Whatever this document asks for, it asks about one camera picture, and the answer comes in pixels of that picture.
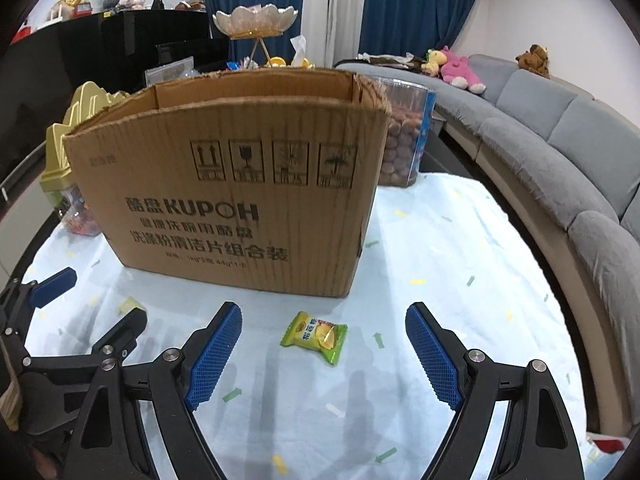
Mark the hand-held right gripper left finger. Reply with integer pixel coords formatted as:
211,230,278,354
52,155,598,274
65,301,244,480

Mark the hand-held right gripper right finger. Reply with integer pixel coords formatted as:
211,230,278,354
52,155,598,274
405,301,583,480

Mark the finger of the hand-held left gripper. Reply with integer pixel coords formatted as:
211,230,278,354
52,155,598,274
0,267,77,341
90,307,149,363

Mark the green candy packet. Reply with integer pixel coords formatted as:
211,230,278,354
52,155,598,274
279,311,349,367

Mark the brown cardboard box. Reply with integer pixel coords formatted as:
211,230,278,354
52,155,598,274
62,66,392,298

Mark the light blue blanket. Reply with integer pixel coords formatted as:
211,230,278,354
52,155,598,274
22,170,586,480

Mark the gold-lid candy jar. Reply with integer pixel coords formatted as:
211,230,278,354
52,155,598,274
40,81,132,236

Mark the black flat television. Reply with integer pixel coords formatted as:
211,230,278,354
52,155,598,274
0,30,108,181

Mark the clear jar of nuts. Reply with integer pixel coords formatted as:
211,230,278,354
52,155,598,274
367,75,437,188

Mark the grey sectional sofa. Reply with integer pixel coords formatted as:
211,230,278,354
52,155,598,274
335,54,640,436

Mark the black upright piano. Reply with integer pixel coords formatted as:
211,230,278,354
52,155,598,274
100,9,232,93

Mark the pink plush toy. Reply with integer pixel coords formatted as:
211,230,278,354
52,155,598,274
440,46,487,93

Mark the yellow green plush toy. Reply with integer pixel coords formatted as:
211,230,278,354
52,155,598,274
421,49,448,77

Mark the dark crumpled cloth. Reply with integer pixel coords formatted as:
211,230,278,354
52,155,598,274
357,52,426,70

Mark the brown plush toy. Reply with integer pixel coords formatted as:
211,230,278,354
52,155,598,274
516,44,551,79

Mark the white two-tier bowl stand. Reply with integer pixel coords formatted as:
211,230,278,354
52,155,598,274
212,4,301,68

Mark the white sheer curtain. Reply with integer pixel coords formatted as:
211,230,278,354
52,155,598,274
305,0,371,63

